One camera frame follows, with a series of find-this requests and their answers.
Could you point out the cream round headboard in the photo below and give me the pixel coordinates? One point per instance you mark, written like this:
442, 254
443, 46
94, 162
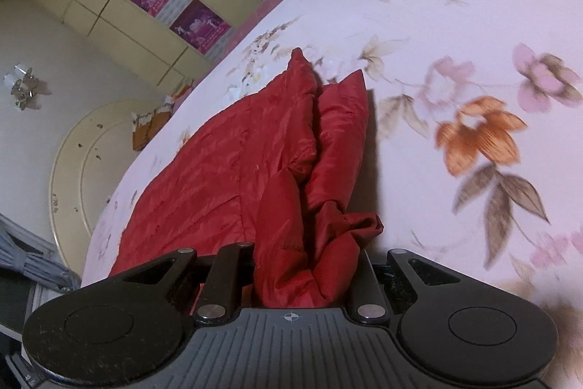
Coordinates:
77, 170

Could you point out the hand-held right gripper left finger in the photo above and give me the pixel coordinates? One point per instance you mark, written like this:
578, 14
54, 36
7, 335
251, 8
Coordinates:
227, 268

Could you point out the red quilted jacket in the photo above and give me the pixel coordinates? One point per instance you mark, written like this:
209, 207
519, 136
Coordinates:
218, 193

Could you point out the grey curtain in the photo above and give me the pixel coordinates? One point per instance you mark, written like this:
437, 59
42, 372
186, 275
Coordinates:
32, 257

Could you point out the floral white bed sheet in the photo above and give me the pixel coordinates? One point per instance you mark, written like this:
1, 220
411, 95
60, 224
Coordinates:
432, 51

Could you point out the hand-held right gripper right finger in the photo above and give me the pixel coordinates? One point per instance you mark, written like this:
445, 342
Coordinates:
364, 282

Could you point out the orange woven bag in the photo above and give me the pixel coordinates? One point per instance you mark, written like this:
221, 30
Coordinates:
148, 129

